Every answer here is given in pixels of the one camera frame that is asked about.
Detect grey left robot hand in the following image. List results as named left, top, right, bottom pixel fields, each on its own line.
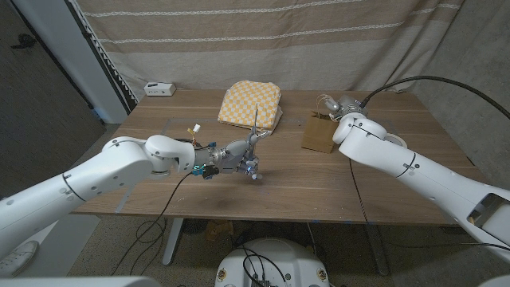
left=194, top=129, right=272, bottom=181

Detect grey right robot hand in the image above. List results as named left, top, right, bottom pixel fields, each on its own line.
left=324, top=94, right=366, bottom=121

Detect brown paper bag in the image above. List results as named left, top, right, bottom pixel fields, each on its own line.
left=300, top=93, right=340, bottom=155

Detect grey yellow handled scissors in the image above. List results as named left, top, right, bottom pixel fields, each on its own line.
left=247, top=103, right=273, bottom=168

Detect yellow white checkered towel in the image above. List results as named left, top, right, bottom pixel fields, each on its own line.
left=217, top=80, right=284, bottom=136

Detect white tape roll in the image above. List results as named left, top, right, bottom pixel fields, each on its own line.
left=384, top=133, right=408, bottom=149

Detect grey tape line marking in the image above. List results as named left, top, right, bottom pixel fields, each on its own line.
left=114, top=117, right=395, bottom=214

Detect tan crumpled paper piece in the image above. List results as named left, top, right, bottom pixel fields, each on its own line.
left=204, top=220, right=235, bottom=242

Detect beige striped curtain backdrop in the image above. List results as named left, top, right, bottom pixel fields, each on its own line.
left=74, top=0, right=466, bottom=103

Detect white power strip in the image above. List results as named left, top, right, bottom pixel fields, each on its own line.
left=143, top=81, right=178, bottom=97

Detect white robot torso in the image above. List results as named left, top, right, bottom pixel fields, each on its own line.
left=214, top=237, right=331, bottom=287

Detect black curtain edge strip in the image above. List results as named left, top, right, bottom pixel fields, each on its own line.
left=65, top=0, right=139, bottom=115

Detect dark grey door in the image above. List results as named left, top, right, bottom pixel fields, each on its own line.
left=0, top=0, right=107, bottom=199

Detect white sneaker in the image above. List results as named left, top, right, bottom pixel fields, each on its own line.
left=0, top=240, right=40, bottom=279

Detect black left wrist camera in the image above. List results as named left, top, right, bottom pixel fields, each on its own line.
left=190, top=165, right=221, bottom=180

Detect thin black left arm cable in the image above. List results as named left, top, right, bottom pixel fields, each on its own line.
left=111, top=171, right=196, bottom=277

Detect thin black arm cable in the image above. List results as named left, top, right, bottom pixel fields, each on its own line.
left=348, top=158, right=510, bottom=253
left=111, top=171, right=196, bottom=277

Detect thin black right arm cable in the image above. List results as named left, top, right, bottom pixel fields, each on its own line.
left=348, top=158, right=510, bottom=253

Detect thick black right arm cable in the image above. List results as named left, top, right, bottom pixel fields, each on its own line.
left=359, top=75, right=510, bottom=120

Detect black torso cable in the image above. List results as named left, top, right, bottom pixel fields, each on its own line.
left=238, top=245, right=290, bottom=287

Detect black door handle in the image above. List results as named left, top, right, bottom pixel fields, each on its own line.
left=10, top=33, right=37, bottom=50

